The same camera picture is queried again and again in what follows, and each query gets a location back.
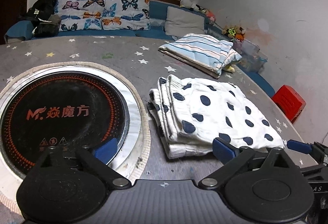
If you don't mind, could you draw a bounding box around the white navy polka dot garment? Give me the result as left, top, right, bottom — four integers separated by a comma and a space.
148, 75, 284, 159

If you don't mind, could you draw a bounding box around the round induction cooker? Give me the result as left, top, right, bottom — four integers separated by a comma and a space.
1, 62, 151, 181

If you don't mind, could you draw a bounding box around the red box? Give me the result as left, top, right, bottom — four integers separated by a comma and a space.
272, 85, 306, 124

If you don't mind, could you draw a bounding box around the clear plastic storage box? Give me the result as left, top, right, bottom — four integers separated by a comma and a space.
233, 39, 268, 73

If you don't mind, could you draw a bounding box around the folded blue striped blanket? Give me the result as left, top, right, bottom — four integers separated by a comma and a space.
158, 33, 242, 79

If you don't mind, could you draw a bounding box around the butterfly pattern pillow left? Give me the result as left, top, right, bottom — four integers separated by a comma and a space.
54, 0, 110, 32

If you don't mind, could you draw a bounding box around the butterfly pattern pillow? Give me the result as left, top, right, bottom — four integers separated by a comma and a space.
101, 0, 151, 31
54, 0, 110, 32

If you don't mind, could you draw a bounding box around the blue sofa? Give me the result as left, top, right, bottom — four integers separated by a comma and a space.
3, 0, 276, 98

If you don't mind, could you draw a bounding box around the beige cushion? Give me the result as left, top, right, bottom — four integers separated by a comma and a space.
164, 6, 205, 38

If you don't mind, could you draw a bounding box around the butterfly pattern pillow right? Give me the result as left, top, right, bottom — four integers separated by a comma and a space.
101, 0, 151, 31

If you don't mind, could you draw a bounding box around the black bag on sofa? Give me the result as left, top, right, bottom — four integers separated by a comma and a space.
26, 0, 61, 38

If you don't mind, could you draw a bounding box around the plush penguin toy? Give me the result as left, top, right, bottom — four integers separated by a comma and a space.
180, 0, 204, 12

